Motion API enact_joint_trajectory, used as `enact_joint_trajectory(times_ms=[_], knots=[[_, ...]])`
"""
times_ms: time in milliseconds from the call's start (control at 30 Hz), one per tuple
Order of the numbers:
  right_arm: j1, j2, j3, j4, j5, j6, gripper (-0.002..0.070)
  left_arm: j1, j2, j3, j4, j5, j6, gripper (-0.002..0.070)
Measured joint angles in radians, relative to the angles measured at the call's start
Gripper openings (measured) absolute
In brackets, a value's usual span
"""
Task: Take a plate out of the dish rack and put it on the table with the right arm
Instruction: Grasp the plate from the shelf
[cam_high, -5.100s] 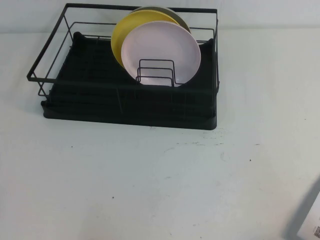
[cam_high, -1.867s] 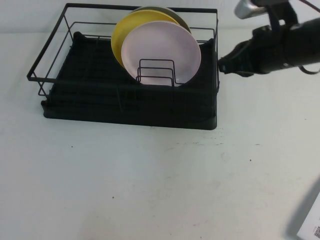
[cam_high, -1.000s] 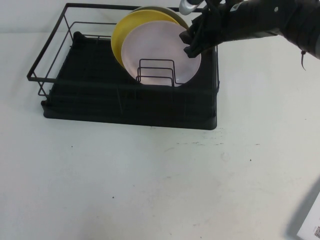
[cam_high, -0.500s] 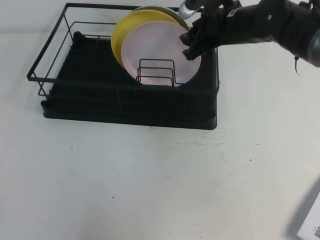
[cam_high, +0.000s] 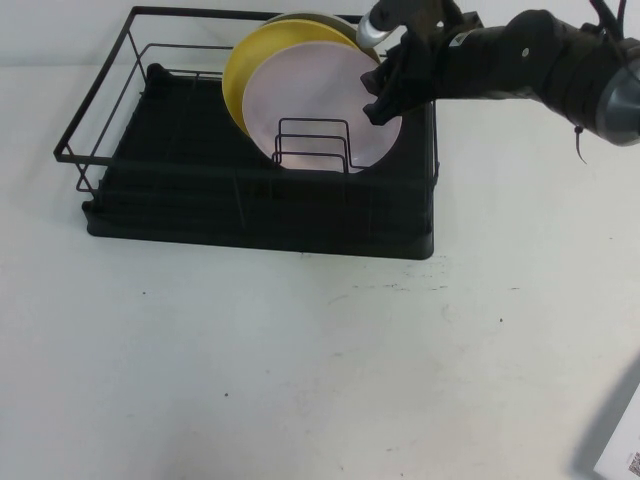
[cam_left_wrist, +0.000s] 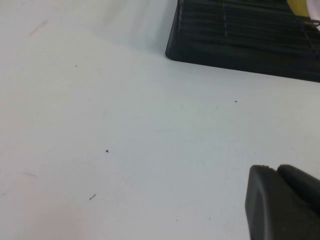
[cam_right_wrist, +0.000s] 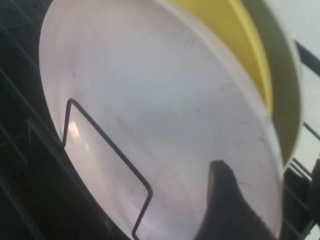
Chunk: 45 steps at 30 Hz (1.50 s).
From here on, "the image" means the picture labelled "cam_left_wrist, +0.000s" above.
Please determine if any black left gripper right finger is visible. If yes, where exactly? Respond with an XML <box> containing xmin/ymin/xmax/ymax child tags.
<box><xmin>276</xmin><ymin>163</ymin><xmax>320</xmax><ymax>212</ymax></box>

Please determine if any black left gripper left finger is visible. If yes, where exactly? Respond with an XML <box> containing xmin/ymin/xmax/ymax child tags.
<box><xmin>244</xmin><ymin>164</ymin><xmax>320</xmax><ymax>240</ymax></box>

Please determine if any pale pink plate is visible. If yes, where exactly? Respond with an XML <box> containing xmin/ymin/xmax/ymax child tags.
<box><xmin>305</xmin><ymin>0</ymin><xmax>320</xmax><ymax>21</ymax></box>

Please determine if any yellow plate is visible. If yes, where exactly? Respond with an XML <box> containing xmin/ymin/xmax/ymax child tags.
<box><xmin>285</xmin><ymin>0</ymin><xmax>311</xmax><ymax>18</ymax></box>

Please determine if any black plastic drain tray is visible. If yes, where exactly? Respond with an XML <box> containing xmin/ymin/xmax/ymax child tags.
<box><xmin>164</xmin><ymin>0</ymin><xmax>320</xmax><ymax>84</ymax></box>

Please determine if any black wire dish rack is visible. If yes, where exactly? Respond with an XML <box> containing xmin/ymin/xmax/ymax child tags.
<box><xmin>177</xmin><ymin>0</ymin><xmax>320</xmax><ymax>56</ymax></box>

